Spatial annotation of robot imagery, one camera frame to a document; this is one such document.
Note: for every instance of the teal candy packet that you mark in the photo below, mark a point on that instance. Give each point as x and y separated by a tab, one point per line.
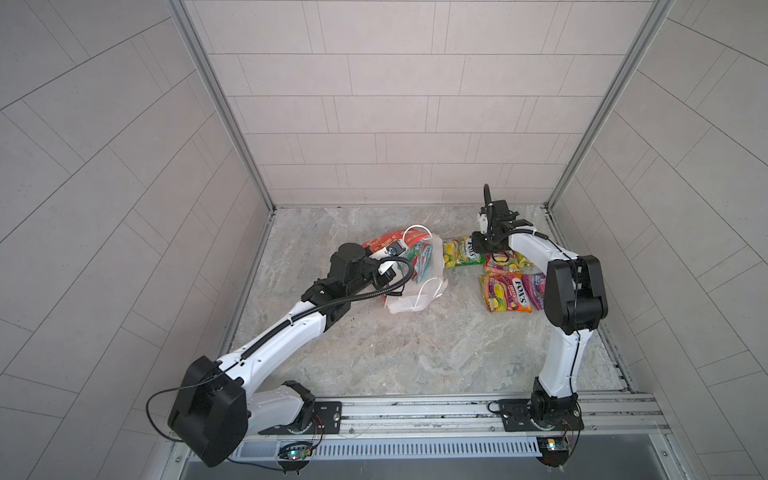
419	256

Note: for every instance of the right aluminium corner post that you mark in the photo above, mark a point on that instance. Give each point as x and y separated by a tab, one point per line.
647	32

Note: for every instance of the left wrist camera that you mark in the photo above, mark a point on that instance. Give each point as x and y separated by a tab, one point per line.
396	248

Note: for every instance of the orange Fox's candy packet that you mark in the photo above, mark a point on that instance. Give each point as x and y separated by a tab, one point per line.
508	261

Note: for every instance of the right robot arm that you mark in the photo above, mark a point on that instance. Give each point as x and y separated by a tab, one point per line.
574	302

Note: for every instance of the left aluminium corner post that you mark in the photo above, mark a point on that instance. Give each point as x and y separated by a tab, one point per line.
192	41

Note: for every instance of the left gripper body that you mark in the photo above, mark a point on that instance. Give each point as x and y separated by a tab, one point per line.
382	280

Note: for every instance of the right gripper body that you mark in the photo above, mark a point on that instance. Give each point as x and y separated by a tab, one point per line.
486	242

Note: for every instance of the right circuit board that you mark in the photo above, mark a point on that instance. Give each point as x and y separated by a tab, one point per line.
555	451

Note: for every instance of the red paper gift bag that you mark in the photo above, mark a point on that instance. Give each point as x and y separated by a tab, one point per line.
415	297

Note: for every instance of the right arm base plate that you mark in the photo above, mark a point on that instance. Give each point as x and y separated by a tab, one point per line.
531	415

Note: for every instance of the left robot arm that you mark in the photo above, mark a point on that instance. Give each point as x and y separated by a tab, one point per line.
219	403

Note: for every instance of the green Fox's candy packet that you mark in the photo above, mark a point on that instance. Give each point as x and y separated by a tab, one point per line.
459	252

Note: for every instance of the left green circuit board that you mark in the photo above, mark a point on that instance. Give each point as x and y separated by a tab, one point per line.
296	451

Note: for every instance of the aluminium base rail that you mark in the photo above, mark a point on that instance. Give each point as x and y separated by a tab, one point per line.
484	415

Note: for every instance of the aluminium corner post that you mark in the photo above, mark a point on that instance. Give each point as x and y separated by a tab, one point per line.
647	32
192	41

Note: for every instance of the purple pink candy packet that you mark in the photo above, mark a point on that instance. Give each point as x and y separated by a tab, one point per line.
535	286

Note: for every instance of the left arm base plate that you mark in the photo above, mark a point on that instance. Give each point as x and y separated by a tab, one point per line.
322	416

